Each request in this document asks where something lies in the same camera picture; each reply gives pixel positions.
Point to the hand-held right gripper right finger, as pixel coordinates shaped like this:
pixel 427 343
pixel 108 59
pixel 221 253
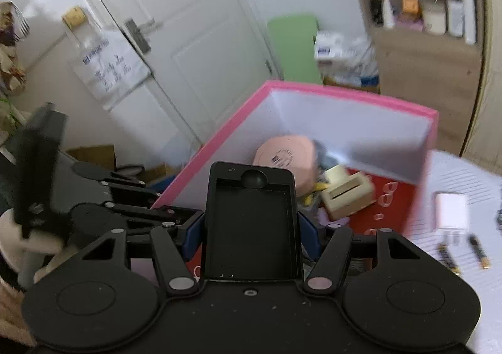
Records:
pixel 308 236

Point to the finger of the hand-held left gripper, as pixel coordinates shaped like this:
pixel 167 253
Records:
pixel 157 214
pixel 129 184

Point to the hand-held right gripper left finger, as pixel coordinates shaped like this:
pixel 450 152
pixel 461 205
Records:
pixel 192 238

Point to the black plastic case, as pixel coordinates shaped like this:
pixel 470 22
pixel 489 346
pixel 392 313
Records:
pixel 251 228

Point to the pink cardboard box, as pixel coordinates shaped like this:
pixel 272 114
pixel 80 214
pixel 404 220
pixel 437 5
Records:
pixel 219 142

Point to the yellow plastic piece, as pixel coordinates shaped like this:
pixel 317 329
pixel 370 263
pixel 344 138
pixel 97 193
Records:
pixel 317 189

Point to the grey device with label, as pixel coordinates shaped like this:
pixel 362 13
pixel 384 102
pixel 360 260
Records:
pixel 327 160

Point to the pink round container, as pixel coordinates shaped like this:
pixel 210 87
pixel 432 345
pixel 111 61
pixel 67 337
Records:
pixel 286 160

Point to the white tote bag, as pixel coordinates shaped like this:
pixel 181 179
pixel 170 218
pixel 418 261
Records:
pixel 110 67

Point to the patterned hanging bag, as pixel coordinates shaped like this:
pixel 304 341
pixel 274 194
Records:
pixel 10 48

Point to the white charger plug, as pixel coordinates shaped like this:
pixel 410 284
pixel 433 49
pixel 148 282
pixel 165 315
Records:
pixel 451 212

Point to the line-patterned bed sheet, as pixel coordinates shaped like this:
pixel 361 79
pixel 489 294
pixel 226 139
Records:
pixel 451 299

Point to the brown cardboard box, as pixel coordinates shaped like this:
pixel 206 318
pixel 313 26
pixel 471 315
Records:
pixel 353 83

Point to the pack of tissue paper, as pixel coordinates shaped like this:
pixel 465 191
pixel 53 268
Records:
pixel 345 56

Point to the green board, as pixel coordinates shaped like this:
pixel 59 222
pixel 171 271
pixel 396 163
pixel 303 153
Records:
pixel 294 48

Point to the white door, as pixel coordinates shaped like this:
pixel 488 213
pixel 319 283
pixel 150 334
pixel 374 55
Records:
pixel 196 5

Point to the wooden shelf cabinet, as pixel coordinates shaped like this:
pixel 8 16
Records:
pixel 423 71

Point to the white tube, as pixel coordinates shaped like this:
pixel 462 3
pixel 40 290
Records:
pixel 387 8

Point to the black bottle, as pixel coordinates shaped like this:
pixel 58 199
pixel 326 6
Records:
pixel 375 5

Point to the white jar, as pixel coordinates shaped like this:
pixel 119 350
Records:
pixel 434 18

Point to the small orange box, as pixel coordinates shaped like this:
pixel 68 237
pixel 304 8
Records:
pixel 410 5

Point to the white spray can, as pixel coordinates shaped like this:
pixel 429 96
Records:
pixel 455 16

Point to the light wooden wardrobe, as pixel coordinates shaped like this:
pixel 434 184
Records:
pixel 490 44

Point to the tall white bottle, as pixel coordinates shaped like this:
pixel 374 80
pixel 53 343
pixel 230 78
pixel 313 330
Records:
pixel 470 20

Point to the cream 3D-printed frame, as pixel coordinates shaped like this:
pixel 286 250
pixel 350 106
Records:
pixel 345 193

